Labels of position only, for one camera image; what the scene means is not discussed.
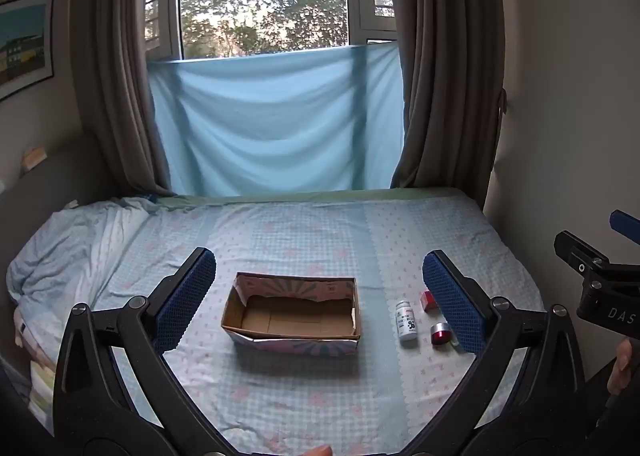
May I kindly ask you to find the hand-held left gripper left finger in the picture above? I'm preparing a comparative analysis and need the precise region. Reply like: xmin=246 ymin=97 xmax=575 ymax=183
xmin=52 ymin=247 xmax=236 ymax=456

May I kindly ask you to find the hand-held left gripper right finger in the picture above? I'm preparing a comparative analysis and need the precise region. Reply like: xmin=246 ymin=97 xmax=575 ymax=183
xmin=405 ymin=250 xmax=587 ymax=456

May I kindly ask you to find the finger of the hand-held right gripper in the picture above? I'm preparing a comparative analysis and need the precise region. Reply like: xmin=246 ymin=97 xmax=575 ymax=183
xmin=553 ymin=230 xmax=640 ymax=289
xmin=608 ymin=209 xmax=640 ymax=240

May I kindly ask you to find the white plastic bottle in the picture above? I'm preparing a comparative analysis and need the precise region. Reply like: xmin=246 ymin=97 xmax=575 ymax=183
xmin=395 ymin=300 xmax=419 ymax=345

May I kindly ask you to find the cardboard box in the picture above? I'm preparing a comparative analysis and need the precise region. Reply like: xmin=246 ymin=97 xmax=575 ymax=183
xmin=221 ymin=272 xmax=362 ymax=356

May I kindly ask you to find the person's right hand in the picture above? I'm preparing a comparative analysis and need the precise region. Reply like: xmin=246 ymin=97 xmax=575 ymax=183
xmin=607 ymin=338 xmax=637 ymax=395

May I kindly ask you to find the crumpled light blue blanket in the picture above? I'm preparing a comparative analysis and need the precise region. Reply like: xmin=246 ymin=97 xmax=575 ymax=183
xmin=6 ymin=196 xmax=162 ymax=354

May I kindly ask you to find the checked bow-print bed sheet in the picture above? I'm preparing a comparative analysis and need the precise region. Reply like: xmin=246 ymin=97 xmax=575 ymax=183
xmin=30 ymin=188 xmax=547 ymax=456

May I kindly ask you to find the stack of books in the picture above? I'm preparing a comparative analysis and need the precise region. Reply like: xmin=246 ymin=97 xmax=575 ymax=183
xmin=27 ymin=360 xmax=57 ymax=433

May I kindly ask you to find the grey headboard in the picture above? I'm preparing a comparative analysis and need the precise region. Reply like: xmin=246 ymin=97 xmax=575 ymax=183
xmin=0 ymin=135 xmax=118 ymax=287

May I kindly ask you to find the light blue hanging cloth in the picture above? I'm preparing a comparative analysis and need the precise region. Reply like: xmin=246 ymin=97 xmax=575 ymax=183
xmin=147 ymin=43 xmax=406 ymax=197

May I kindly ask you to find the small yellowish box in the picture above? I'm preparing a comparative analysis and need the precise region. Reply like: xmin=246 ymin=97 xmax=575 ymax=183
xmin=22 ymin=146 xmax=49 ymax=171

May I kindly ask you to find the wall poster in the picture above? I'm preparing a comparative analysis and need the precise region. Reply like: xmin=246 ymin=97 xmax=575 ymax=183
xmin=0 ymin=0 xmax=55 ymax=102

